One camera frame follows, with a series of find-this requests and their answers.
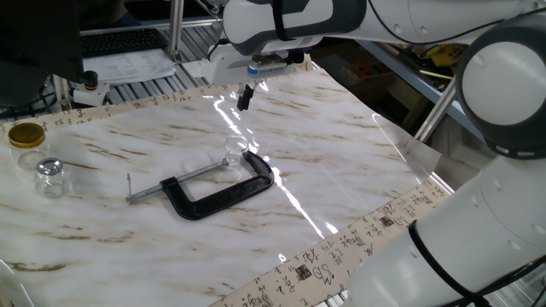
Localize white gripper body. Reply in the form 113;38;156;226
207;43;300;86

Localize small clear glass jar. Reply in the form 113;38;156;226
221;142;253;172

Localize black C-clamp with steel screw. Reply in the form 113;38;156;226
125;149;276;222

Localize glass jar with silver lid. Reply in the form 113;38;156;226
32;157;72;200

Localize glass jar with gold lid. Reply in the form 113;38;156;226
7;122;50;171

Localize white printed papers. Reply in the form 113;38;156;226
83;48;177;85

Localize black computer keyboard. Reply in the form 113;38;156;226
79;27;170;59

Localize beige calligraphy print cloth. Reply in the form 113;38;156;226
0;55;453;307

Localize black computer monitor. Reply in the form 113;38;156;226
0;0;85;107

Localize glossy marble pattern sheet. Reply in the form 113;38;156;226
0;67;443;307

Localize yellow tool on shelf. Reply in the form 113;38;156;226
426;43;467;68

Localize tall aluminium profile post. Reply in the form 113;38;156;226
166;0;185;63

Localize aluminium frame rail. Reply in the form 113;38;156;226
79;15;224;37

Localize white mount with black knob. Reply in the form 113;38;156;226
70;70;111;107

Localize grey blue shelf rail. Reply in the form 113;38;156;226
356;38;487;142

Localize black monitor cables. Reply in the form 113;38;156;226
0;87;59;121

